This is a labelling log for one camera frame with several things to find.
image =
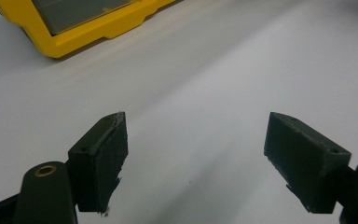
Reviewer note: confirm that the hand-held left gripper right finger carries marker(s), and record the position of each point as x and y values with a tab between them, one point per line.
307	165

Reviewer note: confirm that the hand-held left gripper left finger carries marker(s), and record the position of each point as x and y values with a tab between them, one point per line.
102	168

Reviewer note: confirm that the yellow drawer organizer case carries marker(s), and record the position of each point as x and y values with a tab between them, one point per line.
74	34

